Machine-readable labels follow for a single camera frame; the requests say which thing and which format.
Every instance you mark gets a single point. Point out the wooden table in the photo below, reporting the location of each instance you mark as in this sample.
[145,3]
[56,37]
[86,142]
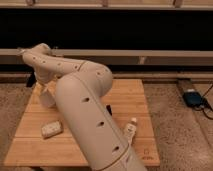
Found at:
[126,99]

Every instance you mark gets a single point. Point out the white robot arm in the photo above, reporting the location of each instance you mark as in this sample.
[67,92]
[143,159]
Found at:
[80,85]

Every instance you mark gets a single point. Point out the blue electronic box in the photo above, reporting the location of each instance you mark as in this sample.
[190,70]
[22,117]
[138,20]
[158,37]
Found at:
[193,99]

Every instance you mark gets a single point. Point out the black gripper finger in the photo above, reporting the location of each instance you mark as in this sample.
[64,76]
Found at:
[108,107]

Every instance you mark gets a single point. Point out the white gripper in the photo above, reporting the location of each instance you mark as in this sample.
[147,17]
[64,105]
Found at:
[45,96]

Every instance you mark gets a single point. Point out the white plastic bottle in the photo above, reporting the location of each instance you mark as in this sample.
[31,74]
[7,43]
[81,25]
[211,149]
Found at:
[130,130]

